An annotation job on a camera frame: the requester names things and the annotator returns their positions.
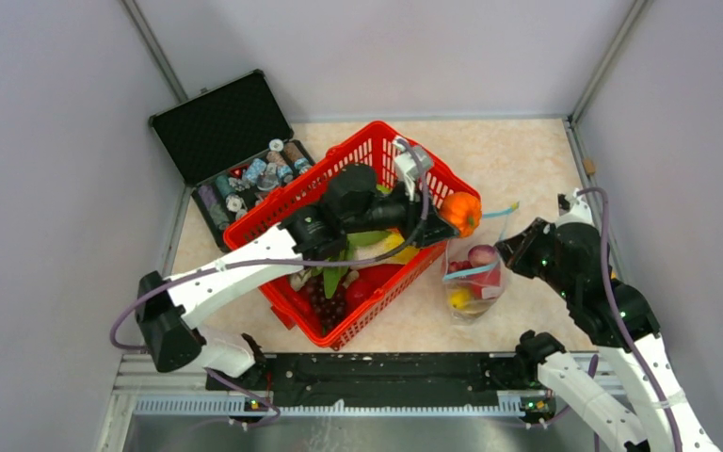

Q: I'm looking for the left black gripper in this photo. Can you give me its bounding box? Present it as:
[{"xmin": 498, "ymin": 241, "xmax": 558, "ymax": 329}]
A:
[{"xmin": 345, "ymin": 173, "xmax": 459, "ymax": 250}]

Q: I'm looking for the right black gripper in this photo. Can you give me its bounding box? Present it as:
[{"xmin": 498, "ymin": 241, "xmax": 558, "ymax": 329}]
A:
[{"xmin": 493, "ymin": 217, "xmax": 576, "ymax": 299}]

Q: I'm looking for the small orange pumpkin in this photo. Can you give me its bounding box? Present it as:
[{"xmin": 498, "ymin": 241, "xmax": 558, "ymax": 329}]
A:
[{"xmin": 439, "ymin": 192, "xmax": 483, "ymax": 238}]

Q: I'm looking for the purple red onion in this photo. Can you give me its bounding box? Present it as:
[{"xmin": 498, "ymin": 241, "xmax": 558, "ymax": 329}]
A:
[{"xmin": 467, "ymin": 245, "xmax": 499, "ymax": 267}]

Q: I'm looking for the clear zip top bag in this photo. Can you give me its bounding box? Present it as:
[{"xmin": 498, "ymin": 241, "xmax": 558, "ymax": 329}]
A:
[{"xmin": 442, "ymin": 202, "xmax": 520, "ymax": 324}]

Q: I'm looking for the red grape bunch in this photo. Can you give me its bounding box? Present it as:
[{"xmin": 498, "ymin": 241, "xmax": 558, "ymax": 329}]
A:
[{"xmin": 446, "ymin": 260, "xmax": 474, "ymax": 274}]

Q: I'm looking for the red plastic shopping basket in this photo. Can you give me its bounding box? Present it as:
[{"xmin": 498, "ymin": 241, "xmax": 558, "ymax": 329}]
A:
[{"xmin": 223, "ymin": 121, "xmax": 447, "ymax": 350}]

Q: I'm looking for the dark purple grape bunch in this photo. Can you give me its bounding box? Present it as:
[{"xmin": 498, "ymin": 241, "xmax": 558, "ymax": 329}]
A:
[{"xmin": 300, "ymin": 276, "xmax": 348, "ymax": 335}]

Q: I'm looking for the red chili pepper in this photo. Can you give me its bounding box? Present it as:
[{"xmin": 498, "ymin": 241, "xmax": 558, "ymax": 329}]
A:
[{"xmin": 286, "ymin": 289, "xmax": 314, "ymax": 319}]

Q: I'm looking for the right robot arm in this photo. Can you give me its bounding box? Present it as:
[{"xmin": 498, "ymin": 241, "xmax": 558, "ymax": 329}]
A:
[{"xmin": 495, "ymin": 218, "xmax": 719, "ymax": 451}]

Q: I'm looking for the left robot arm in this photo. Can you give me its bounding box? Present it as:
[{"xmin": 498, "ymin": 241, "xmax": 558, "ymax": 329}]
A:
[{"xmin": 133, "ymin": 164, "xmax": 460, "ymax": 390}]

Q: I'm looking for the green leafy vegetable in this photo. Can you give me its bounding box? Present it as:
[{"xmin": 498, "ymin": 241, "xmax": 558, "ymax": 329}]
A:
[{"xmin": 322, "ymin": 231, "xmax": 392, "ymax": 298}]

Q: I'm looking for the black poker chip case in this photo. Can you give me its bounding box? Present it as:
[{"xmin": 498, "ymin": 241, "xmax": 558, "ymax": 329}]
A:
[{"xmin": 148, "ymin": 69, "xmax": 315, "ymax": 251}]

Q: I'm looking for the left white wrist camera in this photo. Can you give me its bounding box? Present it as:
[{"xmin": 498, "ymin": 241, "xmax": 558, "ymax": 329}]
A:
[{"xmin": 393, "ymin": 136, "xmax": 434, "ymax": 202}]

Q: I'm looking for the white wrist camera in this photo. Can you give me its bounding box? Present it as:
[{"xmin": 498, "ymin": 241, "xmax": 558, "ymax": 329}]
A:
[
  {"xmin": 554, "ymin": 190, "xmax": 594, "ymax": 227},
  {"xmin": 393, "ymin": 136, "xmax": 434, "ymax": 202}
]

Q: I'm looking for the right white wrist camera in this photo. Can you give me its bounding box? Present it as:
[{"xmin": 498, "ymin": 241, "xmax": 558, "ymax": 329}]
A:
[{"xmin": 554, "ymin": 190, "xmax": 594, "ymax": 227}]

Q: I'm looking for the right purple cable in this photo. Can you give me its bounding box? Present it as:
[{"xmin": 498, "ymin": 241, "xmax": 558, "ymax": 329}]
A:
[{"xmin": 576, "ymin": 186, "xmax": 683, "ymax": 452}]

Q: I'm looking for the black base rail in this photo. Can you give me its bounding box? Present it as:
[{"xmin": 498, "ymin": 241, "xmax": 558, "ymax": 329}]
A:
[{"xmin": 205, "ymin": 352, "xmax": 547, "ymax": 408}]

